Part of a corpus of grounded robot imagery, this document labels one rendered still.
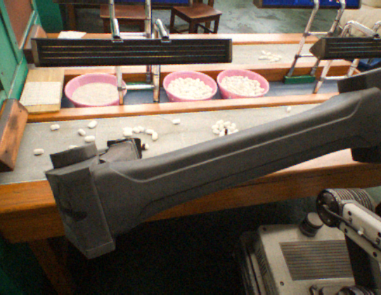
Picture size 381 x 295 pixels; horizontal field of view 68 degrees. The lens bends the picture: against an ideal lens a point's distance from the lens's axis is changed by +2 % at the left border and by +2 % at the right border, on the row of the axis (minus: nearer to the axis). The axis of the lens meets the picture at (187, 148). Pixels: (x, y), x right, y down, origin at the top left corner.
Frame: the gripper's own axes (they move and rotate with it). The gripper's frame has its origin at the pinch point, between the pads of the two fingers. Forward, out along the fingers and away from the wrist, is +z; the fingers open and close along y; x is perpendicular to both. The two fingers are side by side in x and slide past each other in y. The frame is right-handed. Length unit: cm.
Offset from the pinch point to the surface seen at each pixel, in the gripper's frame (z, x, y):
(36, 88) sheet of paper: 38, -26, 33
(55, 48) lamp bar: -5.3, -31.1, 16.9
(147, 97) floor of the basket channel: 47, -21, -15
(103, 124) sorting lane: 22.2, -8.4, 6.7
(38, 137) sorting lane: 18.7, -5.2, 30.0
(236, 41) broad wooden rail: 76, -57, -79
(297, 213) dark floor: 58, 57, -107
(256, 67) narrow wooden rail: 49, -35, -77
